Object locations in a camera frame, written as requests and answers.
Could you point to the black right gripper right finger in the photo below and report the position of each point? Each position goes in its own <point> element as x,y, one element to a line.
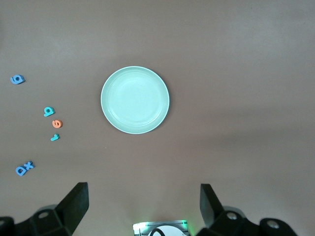
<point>226,223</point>

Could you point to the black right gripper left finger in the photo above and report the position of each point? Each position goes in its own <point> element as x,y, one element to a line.
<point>54,221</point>

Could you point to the teal foam letter r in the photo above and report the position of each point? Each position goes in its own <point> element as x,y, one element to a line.
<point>54,137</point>

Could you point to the orange foam letter e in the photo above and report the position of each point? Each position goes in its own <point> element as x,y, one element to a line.
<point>55,126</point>

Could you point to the teal foam letter d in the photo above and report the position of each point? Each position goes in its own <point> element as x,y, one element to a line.
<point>45,113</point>

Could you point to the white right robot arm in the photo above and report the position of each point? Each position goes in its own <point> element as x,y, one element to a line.
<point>169,232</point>

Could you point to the blue foam letter x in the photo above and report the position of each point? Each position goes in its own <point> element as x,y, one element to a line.
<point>29,165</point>

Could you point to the blue foam letter D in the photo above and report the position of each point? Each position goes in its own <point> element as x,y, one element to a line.
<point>17,169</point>

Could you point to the blue foam letter g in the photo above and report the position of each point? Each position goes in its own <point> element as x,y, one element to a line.
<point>22,79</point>

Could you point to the mint green plate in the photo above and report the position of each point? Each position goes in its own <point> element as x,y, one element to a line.
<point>135,100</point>

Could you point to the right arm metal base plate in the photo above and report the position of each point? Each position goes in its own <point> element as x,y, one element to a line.
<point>137,228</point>

